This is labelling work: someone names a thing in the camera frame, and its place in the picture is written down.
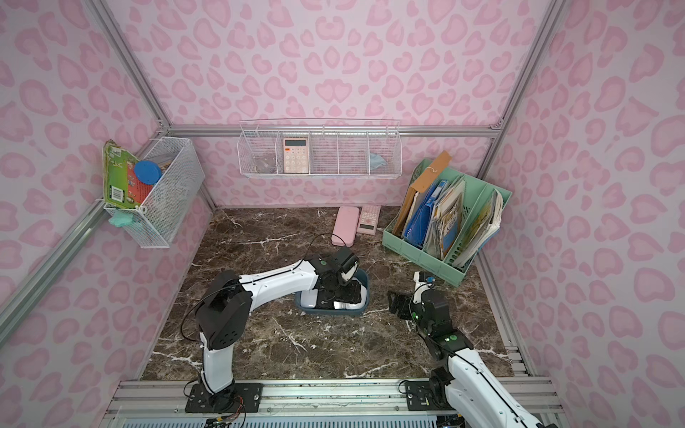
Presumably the teal storage box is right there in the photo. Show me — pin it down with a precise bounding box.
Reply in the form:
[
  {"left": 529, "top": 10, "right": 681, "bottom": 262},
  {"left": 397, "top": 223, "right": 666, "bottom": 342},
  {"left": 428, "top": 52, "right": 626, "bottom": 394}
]
[{"left": 294, "top": 269, "right": 370, "bottom": 317}]

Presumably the light grey flat mouse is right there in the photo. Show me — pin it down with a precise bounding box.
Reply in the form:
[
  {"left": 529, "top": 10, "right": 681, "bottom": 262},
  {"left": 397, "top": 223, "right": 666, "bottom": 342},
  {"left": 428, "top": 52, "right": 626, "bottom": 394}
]
[{"left": 300, "top": 290, "right": 319, "bottom": 309}]

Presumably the brown envelope folder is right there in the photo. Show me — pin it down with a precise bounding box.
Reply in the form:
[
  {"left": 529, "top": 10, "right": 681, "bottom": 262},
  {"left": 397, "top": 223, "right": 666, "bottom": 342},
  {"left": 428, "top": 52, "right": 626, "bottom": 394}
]
[{"left": 392, "top": 151, "right": 451, "bottom": 236}]

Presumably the white wire wall basket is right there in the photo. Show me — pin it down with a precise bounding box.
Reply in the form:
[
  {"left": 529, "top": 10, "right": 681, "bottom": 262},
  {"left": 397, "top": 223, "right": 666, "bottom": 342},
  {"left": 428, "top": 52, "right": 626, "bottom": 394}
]
[{"left": 237, "top": 121, "right": 402, "bottom": 178}]

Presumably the green file organizer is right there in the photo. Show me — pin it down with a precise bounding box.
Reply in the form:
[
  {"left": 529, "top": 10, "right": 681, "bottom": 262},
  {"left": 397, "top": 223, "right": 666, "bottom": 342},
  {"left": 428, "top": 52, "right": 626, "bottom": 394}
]
[{"left": 383, "top": 160, "right": 512, "bottom": 286}]

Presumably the magazines stack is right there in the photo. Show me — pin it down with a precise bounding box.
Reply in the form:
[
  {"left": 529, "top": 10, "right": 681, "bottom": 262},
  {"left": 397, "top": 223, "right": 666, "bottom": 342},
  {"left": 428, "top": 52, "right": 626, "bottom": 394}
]
[{"left": 424, "top": 176, "right": 467, "bottom": 260}]

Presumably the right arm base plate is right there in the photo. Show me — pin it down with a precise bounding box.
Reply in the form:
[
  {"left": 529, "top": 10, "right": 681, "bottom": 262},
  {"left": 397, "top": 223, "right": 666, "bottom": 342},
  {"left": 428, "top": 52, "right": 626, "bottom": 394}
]
[{"left": 398, "top": 380, "right": 454, "bottom": 411}]

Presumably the pink calculator in basket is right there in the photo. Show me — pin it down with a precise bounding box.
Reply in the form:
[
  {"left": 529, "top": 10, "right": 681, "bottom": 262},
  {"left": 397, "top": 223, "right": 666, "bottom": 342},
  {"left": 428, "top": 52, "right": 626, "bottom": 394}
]
[{"left": 283, "top": 137, "right": 310, "bottom": 174}]

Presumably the yellow booklet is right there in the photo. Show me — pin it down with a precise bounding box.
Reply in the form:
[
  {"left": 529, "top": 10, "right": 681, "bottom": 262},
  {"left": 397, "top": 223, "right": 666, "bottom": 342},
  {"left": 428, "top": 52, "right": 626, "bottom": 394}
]
[{"left": 453, "top": 190, "right": 504, "bottom": 268}]

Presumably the mint green cloth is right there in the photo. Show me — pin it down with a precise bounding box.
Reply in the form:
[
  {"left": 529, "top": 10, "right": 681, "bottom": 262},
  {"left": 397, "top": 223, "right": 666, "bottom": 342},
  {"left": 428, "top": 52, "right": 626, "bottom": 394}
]
[{"left": 109, "top": 210, "right": 143, "bottom": 230}]

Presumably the pink pencil case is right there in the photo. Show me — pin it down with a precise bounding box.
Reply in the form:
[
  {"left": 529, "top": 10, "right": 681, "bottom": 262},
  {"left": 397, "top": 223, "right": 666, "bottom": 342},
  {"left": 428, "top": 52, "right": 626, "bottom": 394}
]
[{"left": 331, "top": 206, "right": 360, "bottom": 247}]

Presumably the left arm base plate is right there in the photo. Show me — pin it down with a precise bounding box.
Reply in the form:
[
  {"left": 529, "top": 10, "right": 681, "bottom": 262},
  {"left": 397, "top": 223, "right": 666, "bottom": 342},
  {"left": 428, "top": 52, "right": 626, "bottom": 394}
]
[{"left": 185, "top": 383, "right": 264, "bottom": 415}]

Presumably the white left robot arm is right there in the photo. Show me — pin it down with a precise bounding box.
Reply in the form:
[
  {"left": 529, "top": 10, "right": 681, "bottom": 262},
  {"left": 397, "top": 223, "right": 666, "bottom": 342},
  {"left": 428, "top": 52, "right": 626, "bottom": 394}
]
[{"left": 193, "top": 247, "right": 369, "bottom": 397}]

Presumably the white mesh side basket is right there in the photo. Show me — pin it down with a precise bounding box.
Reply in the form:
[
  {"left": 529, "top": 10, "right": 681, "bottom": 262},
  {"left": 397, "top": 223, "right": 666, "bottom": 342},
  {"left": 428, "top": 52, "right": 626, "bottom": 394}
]
[{"left": 105, "top": 137, "right": 205, "bottom": 249}]

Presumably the green snack package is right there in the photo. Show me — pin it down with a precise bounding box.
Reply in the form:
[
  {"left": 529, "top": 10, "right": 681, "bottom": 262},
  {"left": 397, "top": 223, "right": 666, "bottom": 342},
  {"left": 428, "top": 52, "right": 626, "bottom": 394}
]
[{"left": 103, "top": 140, "right": 138, "bottom": 209}]

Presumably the blue folder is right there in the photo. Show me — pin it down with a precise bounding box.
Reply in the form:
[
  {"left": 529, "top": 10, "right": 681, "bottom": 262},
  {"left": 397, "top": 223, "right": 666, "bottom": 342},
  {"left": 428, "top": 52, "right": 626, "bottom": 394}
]
[{"left": 403, "top": 180, "right": 448, "bottom": 249}]

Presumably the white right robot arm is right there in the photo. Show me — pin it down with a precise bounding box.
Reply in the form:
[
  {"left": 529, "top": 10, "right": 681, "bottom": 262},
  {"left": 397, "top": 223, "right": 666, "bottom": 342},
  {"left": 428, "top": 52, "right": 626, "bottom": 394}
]
[{"left": 387, "top": 271, "right": 545, "bottom": 427}]

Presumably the pink calculator on table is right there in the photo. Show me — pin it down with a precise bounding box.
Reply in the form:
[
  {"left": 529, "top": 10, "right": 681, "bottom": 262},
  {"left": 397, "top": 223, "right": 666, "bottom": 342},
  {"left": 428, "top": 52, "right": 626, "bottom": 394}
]
[{"left": 357, "top": 205, "right": 381, "bottom": 235}]

